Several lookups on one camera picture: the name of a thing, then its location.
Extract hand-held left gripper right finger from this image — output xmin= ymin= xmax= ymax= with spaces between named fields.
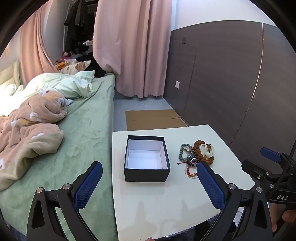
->
xmin=196 ymin=161 xmax=273 ymax=241

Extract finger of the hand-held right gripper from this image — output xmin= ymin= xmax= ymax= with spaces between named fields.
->
xmin=260 ymin=147 xmax=289 ymax=163
xmin=241 ymin=158 xmax=279 ymax=184

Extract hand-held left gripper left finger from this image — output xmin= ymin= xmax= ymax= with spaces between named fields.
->
xmin=26 ymin=161 xmax=103 ymax=241

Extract clear bangle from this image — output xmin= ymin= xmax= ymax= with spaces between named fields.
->
xmin=184 ymin=166 xmax=199 ymax=179

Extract red string bracelet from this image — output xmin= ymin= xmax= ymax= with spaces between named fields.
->
xmin=178 ymin=161 xmax=199 ymax=178

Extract dark bead bracelet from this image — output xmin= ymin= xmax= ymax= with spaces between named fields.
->
xmin=187 ymin=155 xmax=200 ymax=167

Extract brown bead bracelet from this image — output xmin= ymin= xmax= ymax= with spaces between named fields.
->
xmin=194 ymin=140 xmax=214 ymax=165

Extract green bead bracelet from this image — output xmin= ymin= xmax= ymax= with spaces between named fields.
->
xmin=178 ymin=144 xmax=193 ymax=162

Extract black gift box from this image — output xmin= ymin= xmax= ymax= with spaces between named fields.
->
xmin=124 ymin=135 xmax=171 ymax=183

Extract person's right hand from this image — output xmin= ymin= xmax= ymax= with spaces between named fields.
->
xmin=269 ymin=203 xmax=296 ymax=235

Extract bed with green sheet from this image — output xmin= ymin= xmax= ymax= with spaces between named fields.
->
xmin=0 ymin=73 xmax=116 ymax=241

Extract pink fleece blanket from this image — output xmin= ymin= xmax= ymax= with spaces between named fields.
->
xmin=0 ymin=90 xmax=68 ymax=192

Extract flat cardboard sheet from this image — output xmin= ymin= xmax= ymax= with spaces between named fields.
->
xmin=125 ymin=109 xmax=187 ymax=131

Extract light green duvet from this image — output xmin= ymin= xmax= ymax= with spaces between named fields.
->
xmin=0 ymin=71 xmax=96 ymax=116

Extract black clothes pile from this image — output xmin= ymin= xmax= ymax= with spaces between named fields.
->
xmin=84 ymin=57 xmax=109 ymax=78

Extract printed pillow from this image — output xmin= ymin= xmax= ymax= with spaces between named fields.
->
xmin=60 ymin=60 xmax=92 ymax=75

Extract cream headboard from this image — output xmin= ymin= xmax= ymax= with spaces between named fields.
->
xmin=0 ymin=60 xmax=22 ymax=87

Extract narrow pink curtain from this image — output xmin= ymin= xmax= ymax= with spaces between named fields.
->
xmin=20 ymin=7 xmax=61 ymax=85

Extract wide pink curtain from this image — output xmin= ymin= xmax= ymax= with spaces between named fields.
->
xmin=92 ymin=0 xmax=173 ymax=99

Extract hanging dark clothes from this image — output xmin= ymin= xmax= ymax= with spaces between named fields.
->
xmin=63 ymin=0 xmax=97 ymax=63

